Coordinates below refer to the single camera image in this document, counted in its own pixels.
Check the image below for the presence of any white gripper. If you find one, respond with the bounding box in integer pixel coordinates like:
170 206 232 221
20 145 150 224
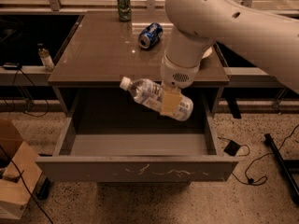
160 56 199 117

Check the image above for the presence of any clear plastic water bottle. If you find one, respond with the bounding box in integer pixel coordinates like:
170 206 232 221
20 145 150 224
120 77 193 121

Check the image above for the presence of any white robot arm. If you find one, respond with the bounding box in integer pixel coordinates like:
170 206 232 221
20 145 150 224
161 0 299 93

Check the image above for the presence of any open grey top drawer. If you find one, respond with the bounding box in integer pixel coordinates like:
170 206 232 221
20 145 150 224
36 88 239 183

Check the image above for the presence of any grey cabinet with glossy top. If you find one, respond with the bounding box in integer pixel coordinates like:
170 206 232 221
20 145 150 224
47 9 231 117

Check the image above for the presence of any small bottle on ledge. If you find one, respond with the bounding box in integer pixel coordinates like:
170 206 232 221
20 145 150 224
37 43 54 72

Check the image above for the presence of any white bowl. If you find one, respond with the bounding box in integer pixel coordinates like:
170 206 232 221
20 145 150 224
201 47 213 60

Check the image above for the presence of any blue soda can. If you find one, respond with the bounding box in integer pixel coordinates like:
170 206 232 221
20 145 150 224
138 22 163 49

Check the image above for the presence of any black power adapter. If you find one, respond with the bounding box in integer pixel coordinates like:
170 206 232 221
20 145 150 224
224 140 241 156

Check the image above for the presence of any black stand leg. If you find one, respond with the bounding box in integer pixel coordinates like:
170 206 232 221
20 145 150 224
264 133 299 204

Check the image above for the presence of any green soda can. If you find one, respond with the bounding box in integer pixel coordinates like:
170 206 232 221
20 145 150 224
117 0 132 21

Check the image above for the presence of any black device on ledge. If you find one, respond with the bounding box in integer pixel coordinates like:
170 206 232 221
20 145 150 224
3 63 22 70

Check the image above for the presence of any cardboard box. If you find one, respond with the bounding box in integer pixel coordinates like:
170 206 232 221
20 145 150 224
0 119 42 219

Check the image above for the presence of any black cable on floor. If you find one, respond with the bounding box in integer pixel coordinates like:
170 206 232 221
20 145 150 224
218 123 299 187

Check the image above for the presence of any black cable at left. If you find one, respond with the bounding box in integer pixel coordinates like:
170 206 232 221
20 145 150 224
0 67 50 119

